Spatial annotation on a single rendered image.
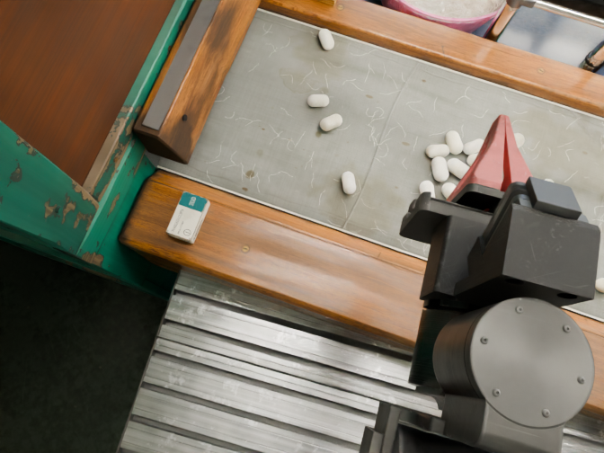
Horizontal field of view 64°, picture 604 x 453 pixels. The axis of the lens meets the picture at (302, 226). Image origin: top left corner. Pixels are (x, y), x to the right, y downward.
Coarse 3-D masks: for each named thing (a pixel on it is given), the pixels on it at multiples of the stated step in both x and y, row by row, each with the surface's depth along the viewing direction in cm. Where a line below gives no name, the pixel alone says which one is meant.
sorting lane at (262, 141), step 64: (256, 64) 74; (320, 64) 74; (384, 64) 75; (256, 128) 71; (320, 128) 72; (384, 128) 72; (448, 128) 72; (512, 128) 72; (576, 128) 73; (256, 192) 69; (320, 192) 69; (384, 192) 69; (576, 192) 70
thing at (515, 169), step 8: (512, 136) 34; (504, 144) 34; (512, 144) 34; (504, 152) 34; (512, 152) 33; (504, 160) 34; (512, 160) 33; (520, 160) 33; (504, 168) 33; (512, 168) 32; (520, 168) 32; (504, 176) 33; (512, 176) 32; (520, 176) 32; (528, 176) 32; (504, 184) 33
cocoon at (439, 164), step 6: (438, 156) 69; (432, 162) 69; (438, 162) 69; (444, 162) 69; (432, 168) 69; (438, 168) 68; (444, 168) 68; (438, 174) 68; (444, 174) 68; (438, 180) 69; (444, 180) 69
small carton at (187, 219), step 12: (180, 204) 63; (192, 204) 64; (204, 204) 64; (180, 216) 63; (192, 216) 63; (204, 216) 65; (168, 228) 63; (180, 228) 63; (192, 228) 63; (192, 240) 63
